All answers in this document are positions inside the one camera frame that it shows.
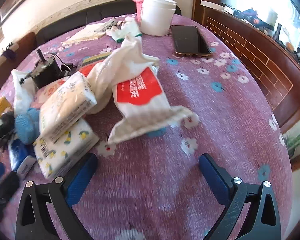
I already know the blue white tissue pack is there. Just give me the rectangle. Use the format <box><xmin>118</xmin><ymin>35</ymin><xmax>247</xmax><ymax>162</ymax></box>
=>
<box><xmin>8</xmin><ymin>134</ymin><xmax>37</xmax><ymax>180</ymax></box>

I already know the lemon print tissue pack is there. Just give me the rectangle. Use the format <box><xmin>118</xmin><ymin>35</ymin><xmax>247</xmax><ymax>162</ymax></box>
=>
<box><xmin>32</xmin><ymin>118</ymin><xmax>99</xmax><ymax>179</ymax></box>

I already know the blue knitted cloth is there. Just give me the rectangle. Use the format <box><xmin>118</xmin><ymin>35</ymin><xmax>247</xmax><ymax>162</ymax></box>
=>
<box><xmin>14</xmin><ymin>108</ymin><xmax>40</xmax><ymax>145</ymax></box>

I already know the white beige tissue pack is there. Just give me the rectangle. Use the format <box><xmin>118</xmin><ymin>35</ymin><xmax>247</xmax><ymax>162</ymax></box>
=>
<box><xmin>39</xmin><ymin>72</ymin><xmax>97</xmax><ymax>142</ymax></box>

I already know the white plastic bag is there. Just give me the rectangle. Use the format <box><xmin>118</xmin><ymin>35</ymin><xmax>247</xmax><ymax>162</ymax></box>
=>
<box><xmin>11</xmin><ymin>69</ymin><xmax>37</xmax><ymax>117</ymax></box>

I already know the red white tissue pack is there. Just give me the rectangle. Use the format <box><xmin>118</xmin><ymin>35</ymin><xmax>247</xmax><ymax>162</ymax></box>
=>
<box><xmin>108</xmin><ymin>67</ymin><xmax>193</xmax><ymax>144</ymax></box>

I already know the striped sponge stack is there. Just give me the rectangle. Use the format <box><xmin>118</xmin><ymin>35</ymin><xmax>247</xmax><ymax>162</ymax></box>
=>
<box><xmin>81</xmin><ymin>52</ymin><xmax>111</xmax><ymax>67</ymax></box>

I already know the red plastic bag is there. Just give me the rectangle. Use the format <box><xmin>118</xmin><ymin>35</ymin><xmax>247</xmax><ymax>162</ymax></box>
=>
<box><xmin>79</xmin><ymin>62</ymin><xmax>101</xmax><ymax>77</ymax></box>

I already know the purple floral tablecloth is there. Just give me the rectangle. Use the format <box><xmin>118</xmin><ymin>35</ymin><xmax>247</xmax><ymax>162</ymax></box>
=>
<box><xmin>0</xmin><ymin>13</ymin><xmax>294</xmax><ymax>240</ymax></box>

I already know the black electric motor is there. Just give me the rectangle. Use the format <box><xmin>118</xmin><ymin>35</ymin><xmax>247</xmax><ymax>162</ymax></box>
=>
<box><xmin>19</xmin><ymin>49</ymin><xmax>77</xmax><ymax>88</ymax></box>

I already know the wooden windowsill cabinet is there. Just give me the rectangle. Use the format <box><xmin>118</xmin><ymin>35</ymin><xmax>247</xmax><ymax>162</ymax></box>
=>
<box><xmin>192</xmin><ymin>0</ymin><xmax>300</xmax><ymax>133</ymax></box>

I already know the brown armchair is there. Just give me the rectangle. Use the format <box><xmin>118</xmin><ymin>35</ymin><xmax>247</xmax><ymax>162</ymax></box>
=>
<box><xmin>0</xmin><ymin>32</ymin><xmax>37</xmax><ymax>90</ymax></box>

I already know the open paper notebook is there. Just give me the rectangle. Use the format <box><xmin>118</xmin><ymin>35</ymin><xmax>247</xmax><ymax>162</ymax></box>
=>
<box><xmin>62</xmin><ymin>17</ymin><xmax>119</xmax><ymax>46</ymax></box>

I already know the black smartphone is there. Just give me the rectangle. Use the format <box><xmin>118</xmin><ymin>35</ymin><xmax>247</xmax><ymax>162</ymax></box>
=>
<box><xmin>171</xmin><ymin>25</ymin><xmax>212</xmax><ymax>57</ymax></box>

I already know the black sofa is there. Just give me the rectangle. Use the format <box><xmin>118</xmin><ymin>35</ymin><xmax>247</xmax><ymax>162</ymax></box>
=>
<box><xmin>35</xmin><ymin>0</ymin><xmax>182</xmax><ymax>47</ymax></box>

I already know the white plastic bucket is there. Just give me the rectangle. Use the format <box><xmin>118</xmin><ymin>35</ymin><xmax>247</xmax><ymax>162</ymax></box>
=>
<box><xmin>140</xmin><ymin>0</ymin><xmax>177</xmax><ymax>36</ymax></box>

